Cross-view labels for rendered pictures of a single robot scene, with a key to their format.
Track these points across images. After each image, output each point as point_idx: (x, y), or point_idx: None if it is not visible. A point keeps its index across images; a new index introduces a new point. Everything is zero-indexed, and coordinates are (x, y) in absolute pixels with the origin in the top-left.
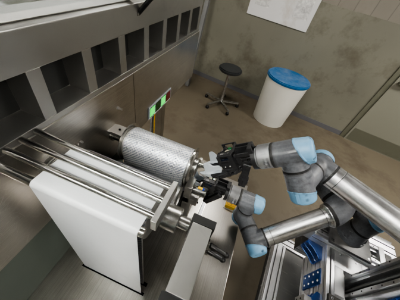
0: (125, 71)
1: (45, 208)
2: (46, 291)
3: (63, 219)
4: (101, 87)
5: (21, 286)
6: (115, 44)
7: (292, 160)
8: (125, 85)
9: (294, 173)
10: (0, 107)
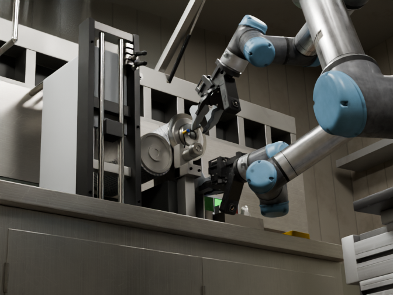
0: (148, 117)
1: (42, 106)
2: None
3: (50, 108)
4: None
5: None
6: (141, 93)
7: (237, 32)
8: (147, 129)
9: (240, 37)
10: None
